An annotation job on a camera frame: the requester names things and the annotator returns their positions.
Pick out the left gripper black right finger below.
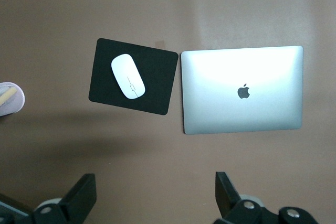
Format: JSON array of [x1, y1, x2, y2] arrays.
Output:
[[214, 171, 320, 224]]

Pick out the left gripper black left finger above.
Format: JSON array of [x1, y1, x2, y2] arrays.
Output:
[[31, 173, 98, 224]]

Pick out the silver laptop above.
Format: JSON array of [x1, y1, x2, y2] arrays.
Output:
[[180, 45, 304, 135]]

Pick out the pink mesh pen cup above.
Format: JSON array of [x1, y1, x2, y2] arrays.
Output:
[[0, 81, 26, 118]]

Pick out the beige pencil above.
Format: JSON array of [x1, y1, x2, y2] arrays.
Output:
[[0, 88, 17, 105]]

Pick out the white computer mouse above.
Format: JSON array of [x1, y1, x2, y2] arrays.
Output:
[[110, 54, 146, 100]]

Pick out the black mouse pad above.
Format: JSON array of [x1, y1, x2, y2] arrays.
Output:
[[88, 37, 179, 116]]

